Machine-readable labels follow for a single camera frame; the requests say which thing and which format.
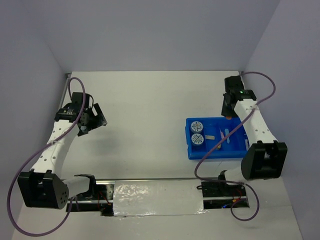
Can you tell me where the blue plastic divided bin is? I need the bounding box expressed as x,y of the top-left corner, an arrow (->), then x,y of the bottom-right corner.
185,117 -> 248,160

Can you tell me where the grey speckled eraser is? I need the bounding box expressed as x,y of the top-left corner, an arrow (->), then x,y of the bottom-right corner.
205,135 -> 215,140

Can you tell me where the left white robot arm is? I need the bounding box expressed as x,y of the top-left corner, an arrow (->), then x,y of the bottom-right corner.
17,92 -> 107,209

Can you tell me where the blue slime jar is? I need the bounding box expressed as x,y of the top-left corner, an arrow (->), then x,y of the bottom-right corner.
190,120 -> 204,134
190,133 -> 205,150

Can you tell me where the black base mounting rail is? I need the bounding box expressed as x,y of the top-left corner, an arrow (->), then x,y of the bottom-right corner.
71,178 -> 249,217

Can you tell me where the pink transparent case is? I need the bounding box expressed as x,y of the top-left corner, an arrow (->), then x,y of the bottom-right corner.
219,129 -> 225,139

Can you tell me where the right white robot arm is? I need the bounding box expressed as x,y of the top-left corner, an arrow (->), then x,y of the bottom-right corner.
217,75 -> 288,196

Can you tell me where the silver foil sheet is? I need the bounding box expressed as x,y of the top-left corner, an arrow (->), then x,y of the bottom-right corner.
113,179 -> 206,217

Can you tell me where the blue white marker pen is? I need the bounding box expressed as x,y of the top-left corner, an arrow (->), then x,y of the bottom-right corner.
244,139 -> 250,151

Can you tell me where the blue transparent case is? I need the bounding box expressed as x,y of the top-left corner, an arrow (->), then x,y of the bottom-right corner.
224,128 -> 230,144

